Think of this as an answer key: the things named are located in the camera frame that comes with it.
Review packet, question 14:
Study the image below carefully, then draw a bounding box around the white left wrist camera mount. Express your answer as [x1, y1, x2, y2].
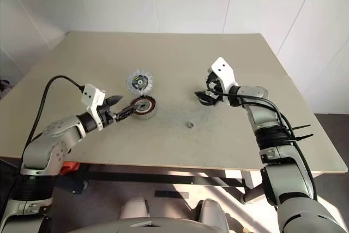
[81, 83, 107, 132]

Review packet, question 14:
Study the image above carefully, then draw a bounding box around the beige robot right knee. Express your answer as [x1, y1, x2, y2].
[197, 198, 227, 226]

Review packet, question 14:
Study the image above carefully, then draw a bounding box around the black table frame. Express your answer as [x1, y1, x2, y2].
[0, 156, 246, 189]

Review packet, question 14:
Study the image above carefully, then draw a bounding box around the black tape strip on floor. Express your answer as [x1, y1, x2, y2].
[154, 189, 190, 200]

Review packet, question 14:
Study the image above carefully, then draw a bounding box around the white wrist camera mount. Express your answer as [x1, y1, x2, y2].
[81, 83, 107, 132]
[210, 56, 240, 95]

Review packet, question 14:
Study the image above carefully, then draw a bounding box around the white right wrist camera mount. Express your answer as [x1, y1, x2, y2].
[210, 56, 240, 95]

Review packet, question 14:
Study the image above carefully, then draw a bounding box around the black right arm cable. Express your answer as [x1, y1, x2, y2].
[206, 88, 318, 201]

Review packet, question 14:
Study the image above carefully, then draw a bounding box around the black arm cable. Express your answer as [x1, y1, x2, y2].
[22, 75, 86, 152]
[206, 88, 318, 201]

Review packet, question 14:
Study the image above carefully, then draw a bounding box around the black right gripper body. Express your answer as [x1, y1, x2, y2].
[204, 70, 227, 105]

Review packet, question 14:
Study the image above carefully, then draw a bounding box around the dark equipment at room edge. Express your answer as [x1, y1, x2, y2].
[0, 79, 15, 100]

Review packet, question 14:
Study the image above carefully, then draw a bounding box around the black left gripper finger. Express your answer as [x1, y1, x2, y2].
[105, 94, 124, 107]
[115, 104, 141, 122]

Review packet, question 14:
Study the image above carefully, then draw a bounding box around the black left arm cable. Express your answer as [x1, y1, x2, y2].
[22, 75, 86, 152]

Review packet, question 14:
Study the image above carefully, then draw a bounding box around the motor stator with copper windings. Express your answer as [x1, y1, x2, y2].
[130, 95, 159, 120]

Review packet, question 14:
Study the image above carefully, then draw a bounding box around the orange object under table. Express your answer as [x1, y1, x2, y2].
[60, 162, 80, 176]

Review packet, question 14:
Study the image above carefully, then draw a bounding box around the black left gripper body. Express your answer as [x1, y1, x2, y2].
[98, 104, 119, 128]

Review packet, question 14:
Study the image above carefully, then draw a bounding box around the beige robot knee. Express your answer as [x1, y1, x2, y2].
[119, 195, 151, 220]
[197, 198, 227, 226]

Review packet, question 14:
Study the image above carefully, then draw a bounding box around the grey robot torso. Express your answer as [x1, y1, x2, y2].
[67, 214, 248, 233]

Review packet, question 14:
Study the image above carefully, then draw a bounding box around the beige robot left knee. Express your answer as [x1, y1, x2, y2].
[119, 195, 151, 220]

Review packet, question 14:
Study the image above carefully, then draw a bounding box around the small grey round object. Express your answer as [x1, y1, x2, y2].
[126, 69, 155, 93]

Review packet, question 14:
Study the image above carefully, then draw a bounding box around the dark base with caster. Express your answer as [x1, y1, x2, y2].
[58, 174, 90, 195]

